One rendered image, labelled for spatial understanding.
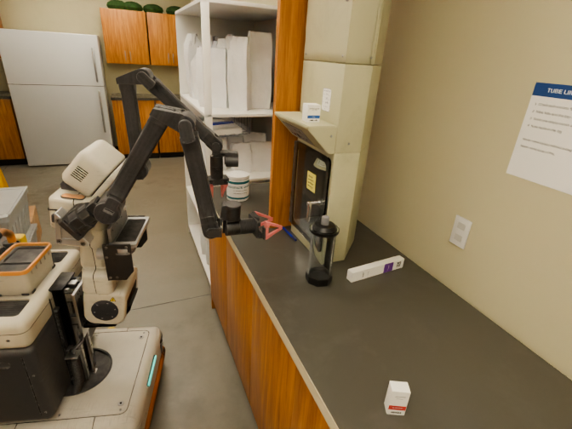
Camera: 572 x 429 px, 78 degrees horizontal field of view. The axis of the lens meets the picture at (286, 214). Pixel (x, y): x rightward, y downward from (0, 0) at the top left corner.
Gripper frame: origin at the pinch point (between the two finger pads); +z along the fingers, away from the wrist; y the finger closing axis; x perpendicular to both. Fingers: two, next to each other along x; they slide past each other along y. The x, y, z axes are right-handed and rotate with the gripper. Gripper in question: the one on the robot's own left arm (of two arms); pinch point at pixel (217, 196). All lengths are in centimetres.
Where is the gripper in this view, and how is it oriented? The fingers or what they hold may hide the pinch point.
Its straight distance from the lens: 169.0
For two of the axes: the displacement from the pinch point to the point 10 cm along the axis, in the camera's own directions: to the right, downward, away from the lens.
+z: -0.6, 9.1, 4.2
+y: 9.2, -1.1, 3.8
